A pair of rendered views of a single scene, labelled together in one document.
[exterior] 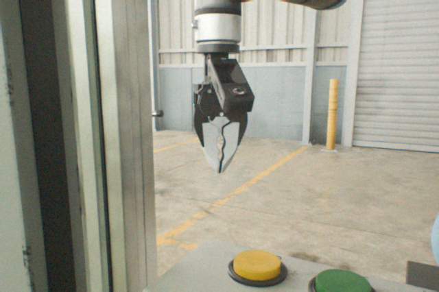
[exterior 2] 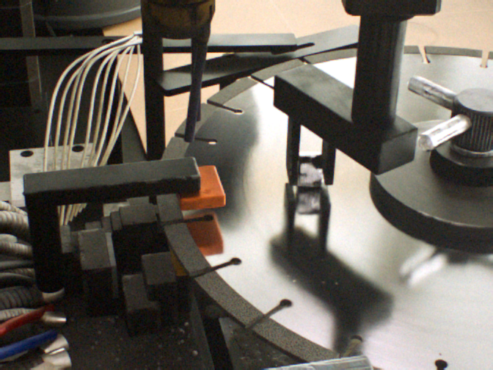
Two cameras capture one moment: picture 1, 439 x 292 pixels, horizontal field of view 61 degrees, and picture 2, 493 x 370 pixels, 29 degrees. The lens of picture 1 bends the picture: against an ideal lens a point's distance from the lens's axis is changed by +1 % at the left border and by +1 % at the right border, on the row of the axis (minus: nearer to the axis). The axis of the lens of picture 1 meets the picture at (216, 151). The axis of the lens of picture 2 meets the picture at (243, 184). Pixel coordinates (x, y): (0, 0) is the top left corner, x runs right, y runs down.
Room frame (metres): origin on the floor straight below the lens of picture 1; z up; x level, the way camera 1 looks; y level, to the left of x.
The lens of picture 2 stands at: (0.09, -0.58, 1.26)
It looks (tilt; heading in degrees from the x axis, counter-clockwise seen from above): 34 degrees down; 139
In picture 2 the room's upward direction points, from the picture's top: 1 degrees clockwise
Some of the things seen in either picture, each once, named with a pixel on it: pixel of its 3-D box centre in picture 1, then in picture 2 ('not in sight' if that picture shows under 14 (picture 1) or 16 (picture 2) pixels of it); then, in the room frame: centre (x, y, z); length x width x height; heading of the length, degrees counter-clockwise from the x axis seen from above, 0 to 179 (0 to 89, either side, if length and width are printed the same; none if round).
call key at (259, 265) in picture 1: (256, 270); not in sight; (0.29, -0.03, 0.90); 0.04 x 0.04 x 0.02
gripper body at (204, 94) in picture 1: (217, 83); not in sight; (0.63, 0.00, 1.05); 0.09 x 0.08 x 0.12; 11
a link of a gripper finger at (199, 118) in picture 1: (206, 120); not in sight; (0.60, 0.02, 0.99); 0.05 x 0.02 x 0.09; 101
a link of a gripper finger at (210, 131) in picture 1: (208, 145); not in sight; (0.63, 0.01, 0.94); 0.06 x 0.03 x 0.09; 11
